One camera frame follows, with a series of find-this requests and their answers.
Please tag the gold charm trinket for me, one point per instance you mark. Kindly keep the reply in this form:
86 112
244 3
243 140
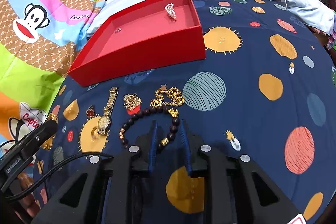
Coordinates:
132 100

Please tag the colourful monkey print blanket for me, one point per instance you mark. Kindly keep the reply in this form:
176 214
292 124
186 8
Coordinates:
39 56

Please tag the red shallow box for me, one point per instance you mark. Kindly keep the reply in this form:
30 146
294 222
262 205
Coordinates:
147 43

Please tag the person's left hand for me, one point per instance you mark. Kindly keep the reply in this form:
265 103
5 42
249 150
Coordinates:
29 209

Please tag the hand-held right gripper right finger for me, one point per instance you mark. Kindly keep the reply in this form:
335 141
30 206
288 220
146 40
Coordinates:
187 151

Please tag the gold bangle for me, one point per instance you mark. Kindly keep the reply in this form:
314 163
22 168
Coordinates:
48 144

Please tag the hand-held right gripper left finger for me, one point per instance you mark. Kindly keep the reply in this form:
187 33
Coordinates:
152 146

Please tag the navy planet print bedsheet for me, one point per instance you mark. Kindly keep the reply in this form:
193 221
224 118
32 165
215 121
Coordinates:
249 121

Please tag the gold wrist watch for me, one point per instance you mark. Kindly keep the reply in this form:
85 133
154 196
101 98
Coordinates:
105 121

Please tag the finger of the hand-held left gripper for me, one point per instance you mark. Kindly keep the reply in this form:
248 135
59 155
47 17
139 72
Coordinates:
43 130

